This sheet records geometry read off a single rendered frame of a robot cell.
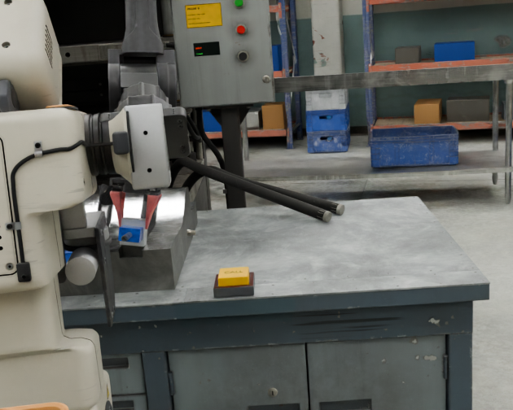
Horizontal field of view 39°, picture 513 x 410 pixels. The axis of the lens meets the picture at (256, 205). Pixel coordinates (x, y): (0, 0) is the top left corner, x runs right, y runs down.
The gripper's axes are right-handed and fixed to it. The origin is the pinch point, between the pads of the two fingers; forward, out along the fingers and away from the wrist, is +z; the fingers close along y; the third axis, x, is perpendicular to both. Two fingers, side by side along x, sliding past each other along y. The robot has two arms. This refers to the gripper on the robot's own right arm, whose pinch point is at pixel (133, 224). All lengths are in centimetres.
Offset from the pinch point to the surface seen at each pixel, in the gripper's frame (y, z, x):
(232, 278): -21.2, 8.3, 6.1
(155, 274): -5.2, 9.9, 0.7
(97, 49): 27, -42, -73
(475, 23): -240, -162, -608
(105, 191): 12.8, -3.3, -32.1
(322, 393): -42, 33, -2
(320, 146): -88, -22, -566
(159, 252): -5.8, 5.2, 1.6
